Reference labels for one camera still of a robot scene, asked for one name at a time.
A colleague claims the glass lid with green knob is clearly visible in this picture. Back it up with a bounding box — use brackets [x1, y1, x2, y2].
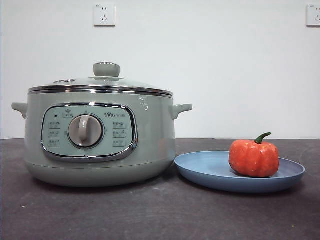
[27, 61, 174, 97]

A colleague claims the orange toy pumpkin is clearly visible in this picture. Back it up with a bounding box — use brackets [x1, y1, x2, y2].
[228, 132, 280, 178]

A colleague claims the pale green electric steamer pot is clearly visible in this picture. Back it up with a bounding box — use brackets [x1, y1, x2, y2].
[11, 91, 193, 188]

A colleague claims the blue plate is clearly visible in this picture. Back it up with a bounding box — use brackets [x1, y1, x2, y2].
[174, 150, 306, 194]

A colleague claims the white wall socket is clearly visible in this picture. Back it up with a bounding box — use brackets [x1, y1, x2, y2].
[306, 4, 320, 27]
[93, 3, 117, 28]

